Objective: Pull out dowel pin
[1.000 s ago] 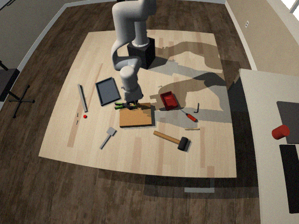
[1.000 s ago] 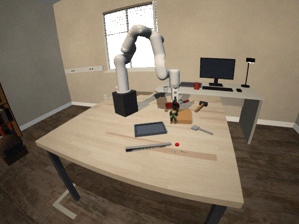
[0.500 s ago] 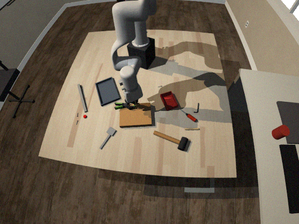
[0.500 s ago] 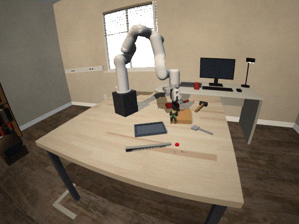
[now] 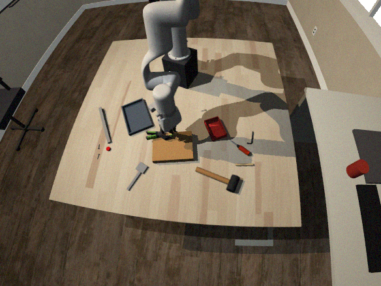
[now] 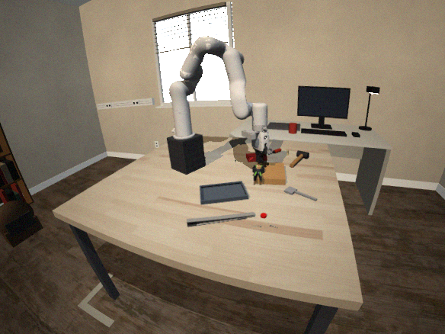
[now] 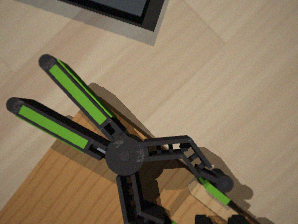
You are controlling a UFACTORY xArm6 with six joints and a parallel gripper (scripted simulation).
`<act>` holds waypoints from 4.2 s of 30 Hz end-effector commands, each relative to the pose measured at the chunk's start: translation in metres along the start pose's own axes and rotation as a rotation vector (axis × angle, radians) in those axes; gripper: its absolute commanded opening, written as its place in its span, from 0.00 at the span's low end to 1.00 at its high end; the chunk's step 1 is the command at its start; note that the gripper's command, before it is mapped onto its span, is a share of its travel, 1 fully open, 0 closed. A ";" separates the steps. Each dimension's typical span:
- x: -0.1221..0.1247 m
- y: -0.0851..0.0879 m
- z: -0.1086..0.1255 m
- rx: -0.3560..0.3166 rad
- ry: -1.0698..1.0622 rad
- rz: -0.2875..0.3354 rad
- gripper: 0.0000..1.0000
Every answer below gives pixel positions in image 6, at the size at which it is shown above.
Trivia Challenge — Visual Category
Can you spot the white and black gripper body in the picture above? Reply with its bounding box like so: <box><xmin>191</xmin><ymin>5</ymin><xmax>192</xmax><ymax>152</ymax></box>
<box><xmin>251</xmin><ymin>130</ymin><xmax>270</xmax><ymax>152</ymax></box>

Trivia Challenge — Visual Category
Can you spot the black rubber mallet with wooden handle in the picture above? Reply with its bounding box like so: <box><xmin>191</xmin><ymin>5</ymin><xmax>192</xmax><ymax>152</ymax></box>
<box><xmin>290</xmin><ymin>150</ymin><xmax>309</xmax><ymax>168</ymax></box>

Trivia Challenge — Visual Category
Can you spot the tan wooden board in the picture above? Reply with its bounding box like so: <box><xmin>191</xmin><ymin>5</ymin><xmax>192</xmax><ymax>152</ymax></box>
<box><xmin>255</xmin><ymin>162</ymin><xmax>286</xmax><ymax>185</ymax></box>

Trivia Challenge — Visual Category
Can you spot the grey flat bar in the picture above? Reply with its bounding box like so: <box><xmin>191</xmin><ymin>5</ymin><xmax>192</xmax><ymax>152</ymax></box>
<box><xmin>187</xmin><ymin>212</ymin><xmax>255</xmax><ymax>227</ymax></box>

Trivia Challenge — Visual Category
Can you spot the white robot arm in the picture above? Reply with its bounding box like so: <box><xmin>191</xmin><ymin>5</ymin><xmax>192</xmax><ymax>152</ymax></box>
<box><xmin>168</xmin><ymin>37</ymin><xmax>267</xmax><ymax>140</ymax></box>

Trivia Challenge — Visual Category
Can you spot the red rectangular tray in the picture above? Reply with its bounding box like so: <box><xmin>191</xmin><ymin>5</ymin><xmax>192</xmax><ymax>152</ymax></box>
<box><xmin>246</xmin><ymin>153</ymin><xmax>267</xmax><ymax>162</ymax></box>

